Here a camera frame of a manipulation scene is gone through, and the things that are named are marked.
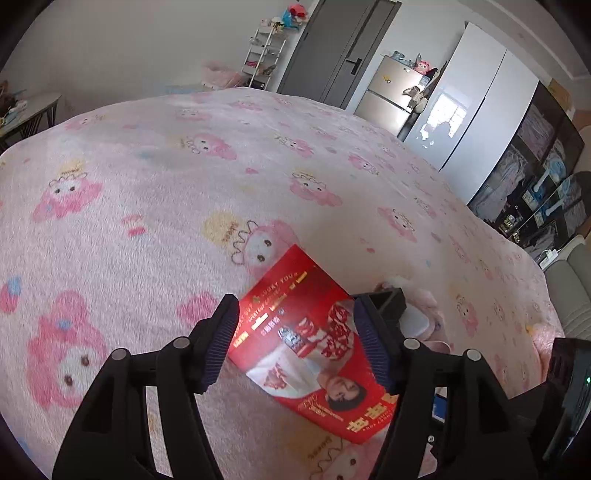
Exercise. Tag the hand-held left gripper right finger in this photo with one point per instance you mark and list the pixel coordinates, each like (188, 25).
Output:
(370, 346)

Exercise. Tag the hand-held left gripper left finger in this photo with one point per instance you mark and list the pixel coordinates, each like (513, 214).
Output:
(222, 344)

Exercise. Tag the pale lavender felt pad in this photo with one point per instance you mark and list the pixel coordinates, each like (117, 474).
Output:
(418, 323)

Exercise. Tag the red printed gift bag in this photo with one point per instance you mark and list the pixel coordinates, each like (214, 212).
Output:
(314, 341)

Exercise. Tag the white power strip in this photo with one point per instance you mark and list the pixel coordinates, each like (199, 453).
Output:
(549, 259)

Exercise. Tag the pink cartoon printed blanket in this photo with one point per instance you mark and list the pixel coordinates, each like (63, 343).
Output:
(184, 207)

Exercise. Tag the black glass-door cabinet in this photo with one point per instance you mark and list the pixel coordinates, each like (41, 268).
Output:
(531, 184)

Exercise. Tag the silver fridge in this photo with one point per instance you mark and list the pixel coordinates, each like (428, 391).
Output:
(383, 97)

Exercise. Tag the beige hanging bag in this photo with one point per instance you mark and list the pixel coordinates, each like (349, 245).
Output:
(415, 99)

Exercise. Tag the white wardrobe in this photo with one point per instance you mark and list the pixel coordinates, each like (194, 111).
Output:
(485, 115)

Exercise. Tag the pink storage basket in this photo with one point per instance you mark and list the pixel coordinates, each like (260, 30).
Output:
(224, 76)

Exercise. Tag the small pink plush doll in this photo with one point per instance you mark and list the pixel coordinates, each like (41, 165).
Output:
(425, 65)

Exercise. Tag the grey door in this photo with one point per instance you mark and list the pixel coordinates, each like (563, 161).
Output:
(323, 55)

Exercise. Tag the white shelf rack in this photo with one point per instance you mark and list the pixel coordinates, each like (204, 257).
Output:
(263, 50)

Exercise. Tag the cardboard box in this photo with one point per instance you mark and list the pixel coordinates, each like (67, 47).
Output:
(559, 94)

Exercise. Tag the grey side table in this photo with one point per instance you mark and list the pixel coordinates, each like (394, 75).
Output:
(32, 108)

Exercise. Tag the assorted desk clutter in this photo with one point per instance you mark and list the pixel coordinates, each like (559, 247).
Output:
(9, 104)

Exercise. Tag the pink blue stuffed toy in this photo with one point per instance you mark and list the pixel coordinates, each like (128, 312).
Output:
(295, 16)

